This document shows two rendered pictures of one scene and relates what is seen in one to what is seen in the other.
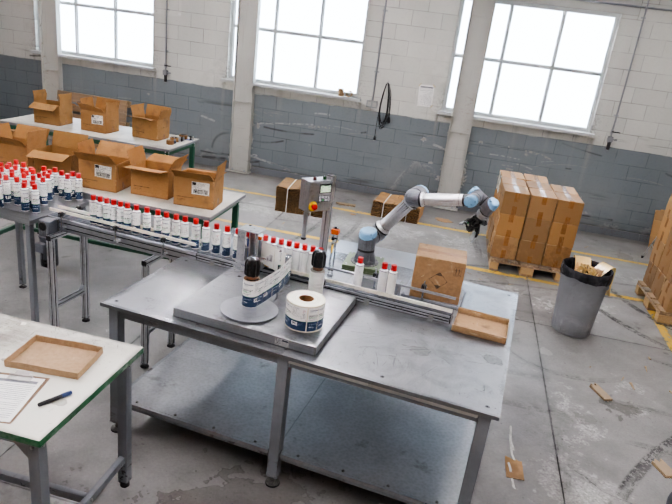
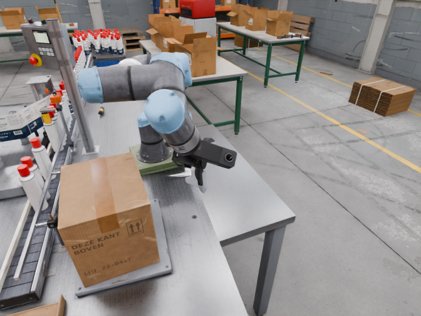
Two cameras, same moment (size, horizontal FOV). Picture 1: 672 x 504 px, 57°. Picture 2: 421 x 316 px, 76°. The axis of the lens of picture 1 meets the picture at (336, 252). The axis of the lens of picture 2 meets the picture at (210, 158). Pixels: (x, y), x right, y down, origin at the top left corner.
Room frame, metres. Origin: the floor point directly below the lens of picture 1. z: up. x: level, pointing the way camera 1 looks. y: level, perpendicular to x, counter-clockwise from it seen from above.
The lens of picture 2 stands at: (3.47, -1.38, 1.66)
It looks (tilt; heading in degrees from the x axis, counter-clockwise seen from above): 34 degrees down; 57
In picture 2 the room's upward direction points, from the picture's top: straight up
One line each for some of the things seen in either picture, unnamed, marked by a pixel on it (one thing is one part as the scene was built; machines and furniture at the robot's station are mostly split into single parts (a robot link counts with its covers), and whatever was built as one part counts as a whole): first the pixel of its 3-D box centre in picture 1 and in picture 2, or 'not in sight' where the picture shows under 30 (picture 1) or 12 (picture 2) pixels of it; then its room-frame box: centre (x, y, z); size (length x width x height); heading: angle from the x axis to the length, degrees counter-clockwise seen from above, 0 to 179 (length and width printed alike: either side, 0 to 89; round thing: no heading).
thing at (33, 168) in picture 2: (382, 278); (35, 179); (3.34, -0.29, 0.98); 0.05 x 0.05 x 0.20
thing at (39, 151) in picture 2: (358, 273); (42, 159); (3.38, -0.15, 0.98); 0.05 x 0.05 x 0.20
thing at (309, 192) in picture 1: (316, 194); (49, 46); (3.56, 0.16, 1.38); 0.17 x 0.10 x 0.19; 129
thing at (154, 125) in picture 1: (149, 122); (276, 22); (7.26, 2.39, 0.97); 0.43 x 0.42 x 0.37; 166
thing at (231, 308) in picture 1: (249, 309); not in sight; (2.92, 0.42, 0.89); 0.31 x 0.31 x 0.01
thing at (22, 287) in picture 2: (318, 282); (60, 153); (3.45, 0.08, 0.86); 1.65 x 0.08 x 0.04; 74
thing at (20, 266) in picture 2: (367, 277); (52, 168); (3.40, -0.21, 0.96); 1.07 x 0.01 x 0.01; 74
